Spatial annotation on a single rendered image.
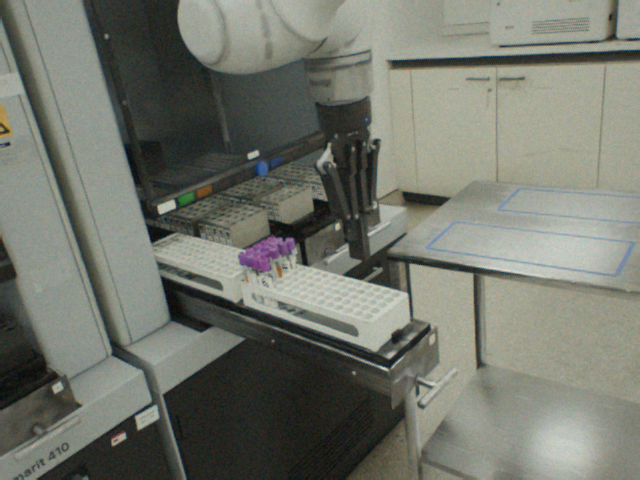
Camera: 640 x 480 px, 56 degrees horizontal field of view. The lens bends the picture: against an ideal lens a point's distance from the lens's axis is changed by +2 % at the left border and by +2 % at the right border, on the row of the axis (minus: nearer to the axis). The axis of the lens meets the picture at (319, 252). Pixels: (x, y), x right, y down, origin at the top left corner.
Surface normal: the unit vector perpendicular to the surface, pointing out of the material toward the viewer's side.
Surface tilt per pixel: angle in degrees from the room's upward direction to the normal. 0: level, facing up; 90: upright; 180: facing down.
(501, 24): 90
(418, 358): 90
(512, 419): 0
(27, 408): 90
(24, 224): 90
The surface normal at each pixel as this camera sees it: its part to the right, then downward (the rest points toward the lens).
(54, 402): 0.75, 0.18
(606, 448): -0.13, -0.90
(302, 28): 0.53, 0.49
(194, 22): -0.67, 0.42
